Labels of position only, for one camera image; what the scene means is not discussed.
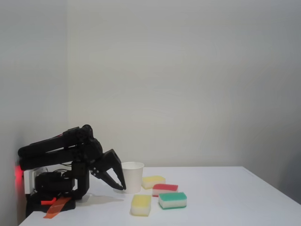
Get yellow and white sponge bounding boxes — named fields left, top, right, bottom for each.
left=141, top=175, right=166, bottom=190
left=130, top=194, right=152, bottom=217

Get white paper cup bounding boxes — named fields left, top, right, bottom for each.
left=120, top=161, right=145, bottom=194

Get red and white sponge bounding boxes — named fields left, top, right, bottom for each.
left=151, top=183, right=179, bottom=198

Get orange table clamp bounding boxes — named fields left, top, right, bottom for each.
left=40, top=196, right=72, bottom=220

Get green and white sponge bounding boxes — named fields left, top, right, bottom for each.
left=158, top=192, right=188, bottom=210

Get white power box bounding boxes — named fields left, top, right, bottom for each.
left=23, top=167, right=48, bottom=195

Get thin black base cables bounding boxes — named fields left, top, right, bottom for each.
left=53, top=164, right=73, bottom=178

